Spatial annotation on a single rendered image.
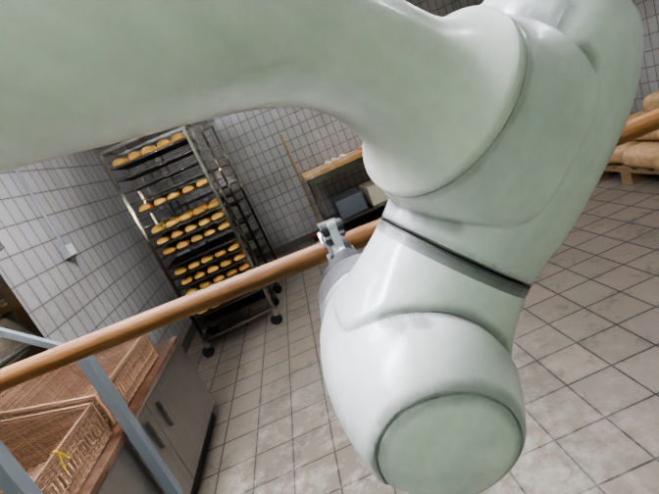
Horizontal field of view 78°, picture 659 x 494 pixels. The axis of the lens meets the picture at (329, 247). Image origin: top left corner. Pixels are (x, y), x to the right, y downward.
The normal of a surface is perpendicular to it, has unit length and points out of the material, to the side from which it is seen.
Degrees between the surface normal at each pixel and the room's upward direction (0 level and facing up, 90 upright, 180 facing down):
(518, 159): 104
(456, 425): 83
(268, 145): 90
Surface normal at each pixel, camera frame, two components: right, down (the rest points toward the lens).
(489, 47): -0.10, -0.33
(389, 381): -0.59, -0.52
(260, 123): 0.12, 0.23
